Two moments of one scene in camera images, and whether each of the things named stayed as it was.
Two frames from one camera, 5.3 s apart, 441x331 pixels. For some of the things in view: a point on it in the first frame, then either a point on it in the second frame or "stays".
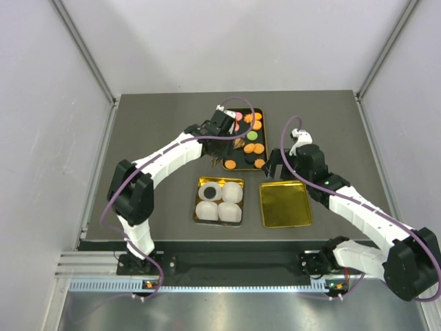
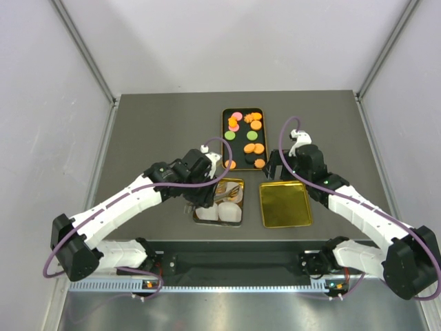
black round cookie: (250, 158) stays
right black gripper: (269, 167) stays
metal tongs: (238, 143) → (233, 192)
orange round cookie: (249, 148) stays
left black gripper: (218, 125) → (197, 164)
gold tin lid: (284, 204) stays
